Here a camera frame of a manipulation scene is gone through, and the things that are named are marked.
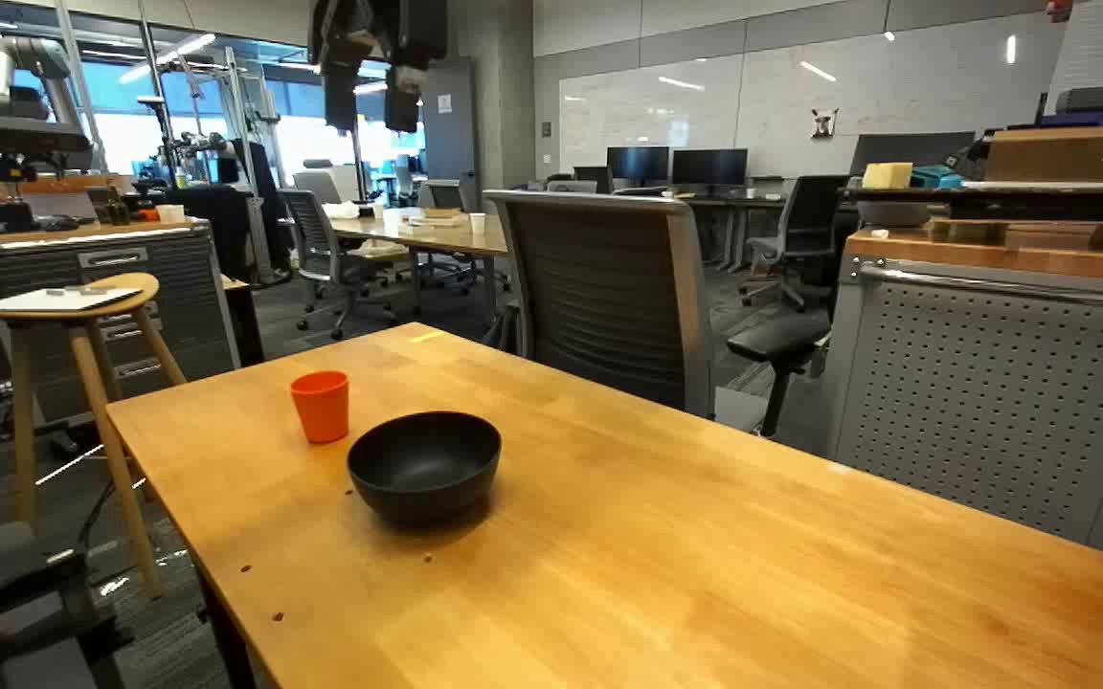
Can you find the dark flat screen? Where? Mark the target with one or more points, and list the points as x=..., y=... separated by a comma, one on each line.
x=911, y=150

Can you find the grey perforated metal cabinet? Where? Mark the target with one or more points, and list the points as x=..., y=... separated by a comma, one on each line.
x=999, y=397

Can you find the orange plastic cup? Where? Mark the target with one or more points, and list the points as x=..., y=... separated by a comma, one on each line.
x=319, y=408

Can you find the light wooden desk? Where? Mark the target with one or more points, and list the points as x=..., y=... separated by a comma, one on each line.
x=432, y=230

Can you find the black computer monitor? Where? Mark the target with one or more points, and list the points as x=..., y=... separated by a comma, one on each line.
x=710, y=168
x=639, y=167

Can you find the yellow foam block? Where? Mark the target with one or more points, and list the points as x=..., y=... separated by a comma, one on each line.
x=885, y=179

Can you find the white overhead pipe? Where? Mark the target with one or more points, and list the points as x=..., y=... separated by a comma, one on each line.
x=27, y=54

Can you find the white board on stool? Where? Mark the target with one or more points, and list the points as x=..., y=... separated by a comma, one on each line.
x=56, y=300

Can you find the grey drawer cabinet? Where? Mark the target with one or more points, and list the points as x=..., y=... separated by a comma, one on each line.
x=131, y=291

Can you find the wooden shelf box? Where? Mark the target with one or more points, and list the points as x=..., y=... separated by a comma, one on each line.
x=1072, y=154

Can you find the dark office desk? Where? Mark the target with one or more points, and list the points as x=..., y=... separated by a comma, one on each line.
x=737, y=202

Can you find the grey mesh office chair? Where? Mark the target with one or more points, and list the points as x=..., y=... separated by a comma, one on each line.
x=605, y=300

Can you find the light wooden stool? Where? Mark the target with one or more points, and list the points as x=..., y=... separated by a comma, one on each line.
x=90, y=383

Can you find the black office chair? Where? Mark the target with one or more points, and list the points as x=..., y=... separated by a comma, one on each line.
x=813, y=230

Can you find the large wall whiteboard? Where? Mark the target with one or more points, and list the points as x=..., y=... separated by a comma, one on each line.
x=755, y=97

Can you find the grey swivel office chair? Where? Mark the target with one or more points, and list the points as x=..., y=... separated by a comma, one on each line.
x=316, y=251

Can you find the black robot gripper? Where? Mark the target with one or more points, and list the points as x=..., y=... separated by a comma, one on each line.
x=382, y=25

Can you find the black round bowl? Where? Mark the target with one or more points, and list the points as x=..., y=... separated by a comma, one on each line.
x=423, y=468

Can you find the small black white poster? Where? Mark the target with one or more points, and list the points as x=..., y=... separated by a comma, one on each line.
x=825, y=122

